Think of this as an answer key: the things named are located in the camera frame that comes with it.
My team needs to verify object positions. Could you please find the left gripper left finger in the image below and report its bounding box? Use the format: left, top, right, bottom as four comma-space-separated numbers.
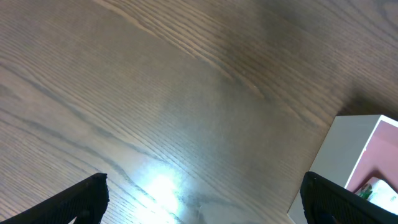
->
2, 173, 109, 224

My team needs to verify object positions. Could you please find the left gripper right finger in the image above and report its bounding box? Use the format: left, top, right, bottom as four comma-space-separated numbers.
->
300, 171, 397, 224

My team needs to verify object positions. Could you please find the green and white small packet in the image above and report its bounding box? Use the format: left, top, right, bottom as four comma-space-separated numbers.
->
355, 177, 398, 215

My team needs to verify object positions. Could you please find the white box with pink interior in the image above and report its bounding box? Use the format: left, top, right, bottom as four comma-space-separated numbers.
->
287, 115, 397, 224

